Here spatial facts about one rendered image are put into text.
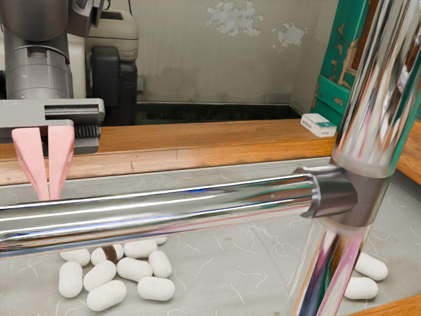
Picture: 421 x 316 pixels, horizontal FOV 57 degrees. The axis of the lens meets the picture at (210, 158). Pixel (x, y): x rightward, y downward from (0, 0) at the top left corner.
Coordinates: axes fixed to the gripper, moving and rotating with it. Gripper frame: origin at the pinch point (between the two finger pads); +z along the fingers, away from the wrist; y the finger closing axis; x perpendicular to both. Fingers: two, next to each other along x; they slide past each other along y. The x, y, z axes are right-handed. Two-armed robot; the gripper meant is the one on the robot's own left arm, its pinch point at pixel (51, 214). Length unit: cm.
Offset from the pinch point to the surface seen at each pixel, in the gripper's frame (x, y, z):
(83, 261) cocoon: 6.5, 2.6, 3.3
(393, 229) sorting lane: 5.6, 41.5, 6.2
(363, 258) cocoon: 0.9, 30.9, 8.9
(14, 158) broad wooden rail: 18.0, -3.9, -12.6
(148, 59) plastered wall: 161, 62, -130
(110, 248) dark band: 6.3, 5.2, 2.6
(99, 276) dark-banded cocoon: 4.2, 3.6, 5.2
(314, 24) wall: 126, 164, -135
